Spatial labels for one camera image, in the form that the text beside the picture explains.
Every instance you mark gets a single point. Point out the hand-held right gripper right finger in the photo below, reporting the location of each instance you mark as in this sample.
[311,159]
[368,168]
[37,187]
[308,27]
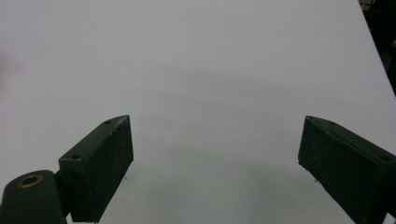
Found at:
[348,168]

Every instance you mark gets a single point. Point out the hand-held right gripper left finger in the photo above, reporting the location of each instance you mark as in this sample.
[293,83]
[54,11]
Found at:
[96,168]

